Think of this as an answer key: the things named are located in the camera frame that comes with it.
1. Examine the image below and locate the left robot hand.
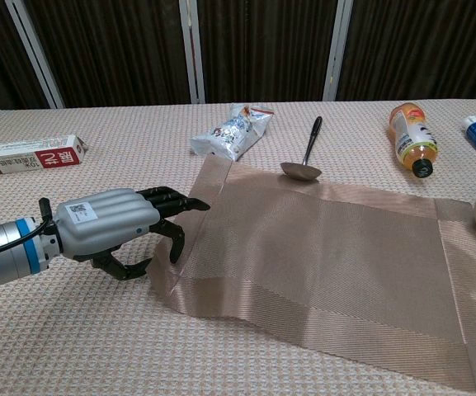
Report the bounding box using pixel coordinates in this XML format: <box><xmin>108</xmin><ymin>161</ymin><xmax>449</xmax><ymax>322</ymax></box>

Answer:
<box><xmin>41</xmin><ymin>186</ymin><xmax>212</xmax><ymax>282</ymax></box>

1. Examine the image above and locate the brown woven placemat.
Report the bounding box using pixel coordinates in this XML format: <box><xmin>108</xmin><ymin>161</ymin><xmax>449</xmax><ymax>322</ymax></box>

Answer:
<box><xmin>146</xmin><ymin>156</ymin><xmax>476</xmax><ymax>396</ymax></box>

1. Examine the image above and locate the long white red box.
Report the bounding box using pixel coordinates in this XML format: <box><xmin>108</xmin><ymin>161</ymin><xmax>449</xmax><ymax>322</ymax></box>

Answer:
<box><xmin>0</xmin><ymin>134</ymin><xmax>88</xmax><ymax>179</ymax></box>

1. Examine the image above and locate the beige woven tablecloth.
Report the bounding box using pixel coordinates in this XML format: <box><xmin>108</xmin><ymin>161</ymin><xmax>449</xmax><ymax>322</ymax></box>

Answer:
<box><xmin>0</xmin><ymin>97</ymin><xmax>476</xmax><ymax>396</ymax></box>

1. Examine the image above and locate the white foil snack bag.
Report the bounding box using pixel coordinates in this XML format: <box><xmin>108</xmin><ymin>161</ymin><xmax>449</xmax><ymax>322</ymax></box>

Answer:
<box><xmin>190</xmin><ymin>102</ymin><xmax>272</xmax><ymax>163</ymax></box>

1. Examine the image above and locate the orange drink bottle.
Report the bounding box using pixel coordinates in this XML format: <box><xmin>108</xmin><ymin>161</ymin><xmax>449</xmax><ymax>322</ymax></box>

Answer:
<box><xmin>388</xmin><ymin>101</ymin><xmax>440</xmax><ymax>179</ymax></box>

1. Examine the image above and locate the grey screen frame post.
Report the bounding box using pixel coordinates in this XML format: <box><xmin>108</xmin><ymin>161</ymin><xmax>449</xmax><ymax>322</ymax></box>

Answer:
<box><xmin>323</xmin><ymin>0</ymin><xmax>353</xmax><ymax>102</ymax></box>
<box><xmin>178</xmin><ymin>0</ymin><xmax>206</xmax><ymax>105</ymax></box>
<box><xmin>5</xmin><ymin>0</ymin><xmax>66</xmax><ymax>110</ymax></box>

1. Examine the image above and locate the steel ladle black handle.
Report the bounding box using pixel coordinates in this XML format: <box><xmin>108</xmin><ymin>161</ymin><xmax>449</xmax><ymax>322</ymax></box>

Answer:
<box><xmin>279</xmin><ymin>115</ymin><xmax>323</xmax><ymax>182</ymax></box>

